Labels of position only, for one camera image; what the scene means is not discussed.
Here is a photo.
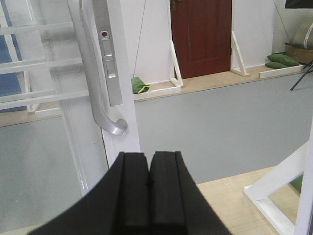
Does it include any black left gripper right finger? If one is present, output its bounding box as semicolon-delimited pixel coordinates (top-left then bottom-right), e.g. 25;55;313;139
149;151;231;235

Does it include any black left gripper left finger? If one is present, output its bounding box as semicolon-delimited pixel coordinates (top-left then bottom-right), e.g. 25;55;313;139
30;152;149;235

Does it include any grey metal door handle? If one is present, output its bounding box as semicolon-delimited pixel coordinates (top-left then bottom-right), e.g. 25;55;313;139
67;0;128;136

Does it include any white framed sliding glass door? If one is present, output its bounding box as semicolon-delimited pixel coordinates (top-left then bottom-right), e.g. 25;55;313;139
0;0;141;196

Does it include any white brace left of door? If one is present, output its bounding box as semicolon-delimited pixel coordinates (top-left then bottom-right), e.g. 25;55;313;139
169;39;183;87

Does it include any white brace of door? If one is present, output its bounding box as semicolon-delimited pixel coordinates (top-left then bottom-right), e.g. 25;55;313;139
169;39;183;87
230;31;251;77

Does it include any white brace right of door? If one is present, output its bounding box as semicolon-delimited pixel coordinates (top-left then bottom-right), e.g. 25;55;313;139
230;31;251;77

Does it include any dark red wooden door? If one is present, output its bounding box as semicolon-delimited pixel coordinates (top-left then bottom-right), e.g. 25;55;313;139
170;0;232;79

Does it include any grey door lock plate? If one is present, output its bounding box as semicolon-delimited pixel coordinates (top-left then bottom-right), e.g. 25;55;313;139
92;0;123;106

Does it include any light wooden base platform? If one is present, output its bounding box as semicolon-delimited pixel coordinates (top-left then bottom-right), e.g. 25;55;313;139
1;166;300;235

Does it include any white support brace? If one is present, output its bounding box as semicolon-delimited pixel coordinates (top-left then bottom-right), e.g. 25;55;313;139
244;141;309;235

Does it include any far wooden platform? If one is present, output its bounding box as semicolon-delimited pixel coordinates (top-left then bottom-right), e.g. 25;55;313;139
0;65;304;127

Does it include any far green sandbag left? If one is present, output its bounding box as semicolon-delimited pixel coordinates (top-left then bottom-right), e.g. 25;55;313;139
131;77;150;94

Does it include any green sandbag beside box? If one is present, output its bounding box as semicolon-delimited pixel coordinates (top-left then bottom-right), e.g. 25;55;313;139
290;175;303;193

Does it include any far green sandbags right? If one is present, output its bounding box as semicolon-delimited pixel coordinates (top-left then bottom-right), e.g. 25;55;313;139
265;54;300;69

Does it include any black tripod leg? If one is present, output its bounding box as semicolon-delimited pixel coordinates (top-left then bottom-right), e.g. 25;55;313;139
290;61;313;91

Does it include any brown box with sack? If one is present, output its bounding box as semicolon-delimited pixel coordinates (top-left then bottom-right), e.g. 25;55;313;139
285;18;313;64

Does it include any white door frame post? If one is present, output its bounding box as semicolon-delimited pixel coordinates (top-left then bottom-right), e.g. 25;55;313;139
294;126;313;235

